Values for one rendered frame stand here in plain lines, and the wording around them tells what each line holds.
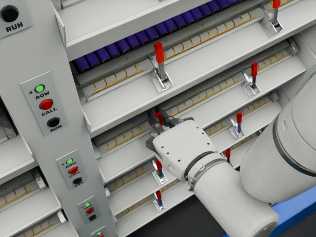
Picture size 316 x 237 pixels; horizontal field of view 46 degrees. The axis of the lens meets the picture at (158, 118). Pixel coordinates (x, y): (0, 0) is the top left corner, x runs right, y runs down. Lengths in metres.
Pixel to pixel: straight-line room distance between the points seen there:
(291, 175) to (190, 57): 0.35
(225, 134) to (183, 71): 0.43
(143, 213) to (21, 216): 0.48
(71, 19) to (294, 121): 0.30
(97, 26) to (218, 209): 0.35
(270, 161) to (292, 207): 0.77
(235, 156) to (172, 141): 0.60
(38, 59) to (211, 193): 0.35
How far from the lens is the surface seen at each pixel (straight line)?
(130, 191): 0.99
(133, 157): 0.82
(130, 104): 0.65
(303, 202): 1.22
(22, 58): 0.47
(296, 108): 0.39
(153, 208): 1.19
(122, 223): 1.17
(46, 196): 0.80
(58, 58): 0.49
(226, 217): 0.63
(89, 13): 0.51
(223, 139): 1.09
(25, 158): 0.63
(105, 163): 0.81
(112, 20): 0.50
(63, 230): 0.98
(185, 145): 0.70
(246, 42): 0.77
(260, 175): 0.47
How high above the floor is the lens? 1.26
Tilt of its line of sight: 55 degrees down
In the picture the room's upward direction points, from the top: straight up
